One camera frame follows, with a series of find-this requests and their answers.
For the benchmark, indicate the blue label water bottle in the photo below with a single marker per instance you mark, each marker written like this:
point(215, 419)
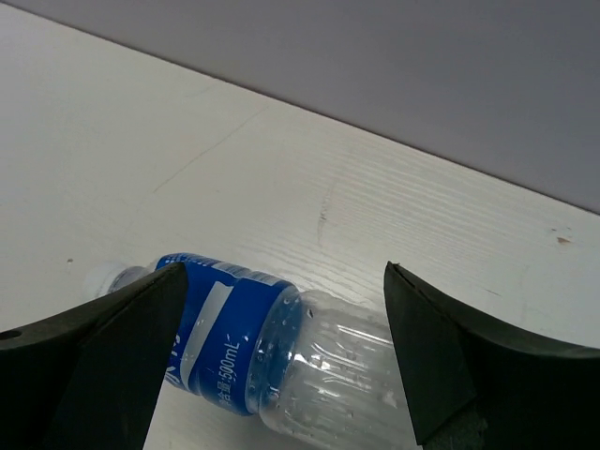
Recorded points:
point(311, 365)

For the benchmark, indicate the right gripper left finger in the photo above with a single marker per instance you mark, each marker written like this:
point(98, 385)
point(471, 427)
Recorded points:
point(89, 377)

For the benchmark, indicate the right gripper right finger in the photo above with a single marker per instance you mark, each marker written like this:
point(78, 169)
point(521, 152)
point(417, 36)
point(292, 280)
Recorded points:
point(472, 381)

